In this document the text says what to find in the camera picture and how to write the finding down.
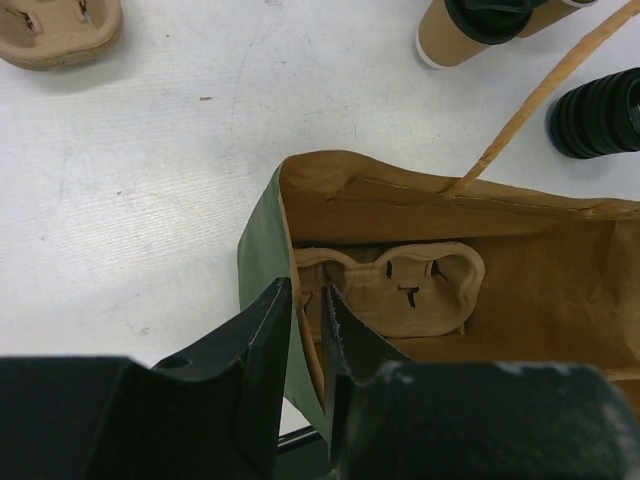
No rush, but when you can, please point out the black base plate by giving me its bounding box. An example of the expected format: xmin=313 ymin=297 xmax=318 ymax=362
xmin=277 ymin=426 xmax=324 ymax=456

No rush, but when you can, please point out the brown paper bag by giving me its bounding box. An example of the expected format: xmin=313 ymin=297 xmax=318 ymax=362
xmin=237 ymin=1 xmax=639 ymax=437

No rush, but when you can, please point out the stack of pulp cup carriers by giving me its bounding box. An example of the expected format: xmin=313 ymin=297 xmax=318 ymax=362
xmin=1 ymin=0 xmax=124 ymax=71

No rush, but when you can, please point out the stack of black cup lids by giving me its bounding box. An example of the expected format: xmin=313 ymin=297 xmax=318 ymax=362
xmin=547 ymin=68 xmax=639 ymax=160

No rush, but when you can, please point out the brown paper coffee cup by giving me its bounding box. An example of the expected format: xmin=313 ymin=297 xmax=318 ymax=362
xmin=415 ymin=0 xmax=489 ymax=69

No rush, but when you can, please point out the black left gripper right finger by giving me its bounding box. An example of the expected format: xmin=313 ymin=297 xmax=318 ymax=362
xmin=322 ymin=285 xmax=639 ymax=479

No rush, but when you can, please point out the stack of brown paper cups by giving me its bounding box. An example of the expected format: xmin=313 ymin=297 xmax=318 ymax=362
xmin=517 ymin=0 xmax=597 ymax=39

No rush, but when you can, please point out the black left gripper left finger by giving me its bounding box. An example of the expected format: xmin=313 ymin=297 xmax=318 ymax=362
xmin=1 ymin=278 xmax=292 ymax=479

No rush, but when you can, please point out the pulp cup carrier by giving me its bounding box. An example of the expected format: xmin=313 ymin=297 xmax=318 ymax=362
xmin=294 ymin=242 xmax=485 ymax=342

